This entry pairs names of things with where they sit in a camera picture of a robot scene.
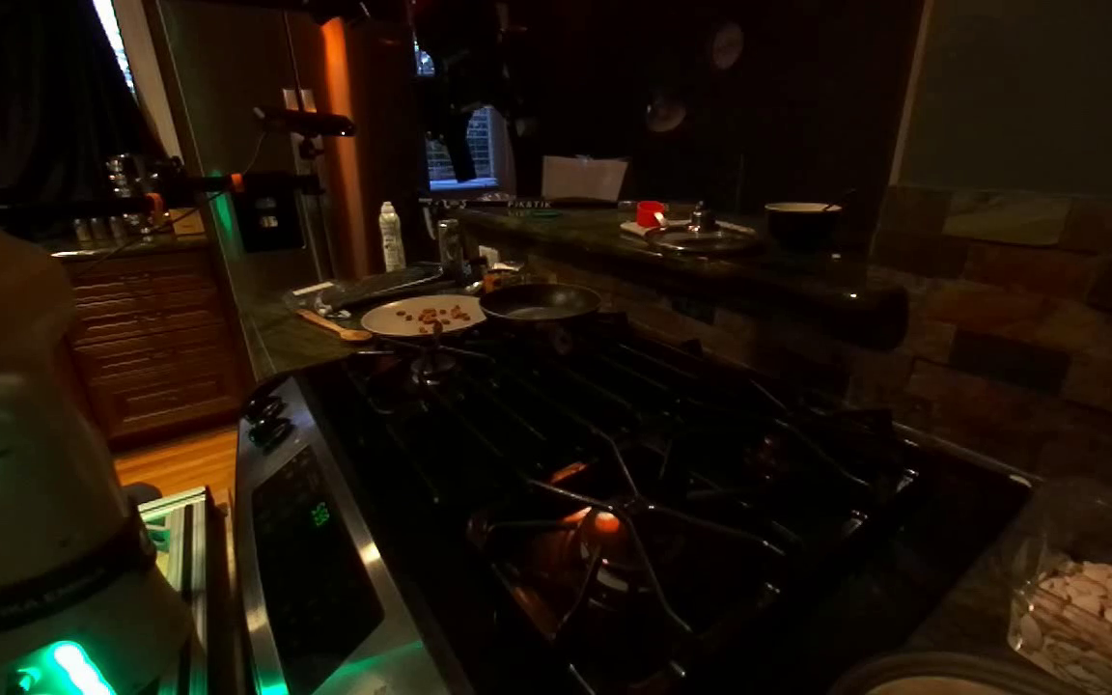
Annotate dark bowl on counter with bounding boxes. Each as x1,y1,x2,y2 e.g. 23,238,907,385
766,202,840,251

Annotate white plate with food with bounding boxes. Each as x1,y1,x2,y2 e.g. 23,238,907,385
359,292,488,341

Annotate clear container with white pieces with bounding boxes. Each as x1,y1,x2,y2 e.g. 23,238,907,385
1009,480,1112,695

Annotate red object on counter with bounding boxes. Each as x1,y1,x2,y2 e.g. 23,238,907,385
633,202,667,230

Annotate white plastic bottle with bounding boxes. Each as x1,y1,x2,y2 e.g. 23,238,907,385
378,202,404,274

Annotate wooden cabinet drawers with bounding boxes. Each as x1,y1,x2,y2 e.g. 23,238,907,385
63,243,246,448

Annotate black frying pan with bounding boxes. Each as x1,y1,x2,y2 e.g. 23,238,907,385
479,287,597,336

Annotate glass lid with metal knob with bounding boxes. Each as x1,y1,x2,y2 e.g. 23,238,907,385
654,220,756,255

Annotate black gas stove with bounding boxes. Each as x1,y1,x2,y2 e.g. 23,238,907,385
237,327,1032,695

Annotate wooden spatula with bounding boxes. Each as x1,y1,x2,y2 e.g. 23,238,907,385
293,307,372,343

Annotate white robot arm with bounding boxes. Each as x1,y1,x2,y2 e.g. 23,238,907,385
0,230,189,695

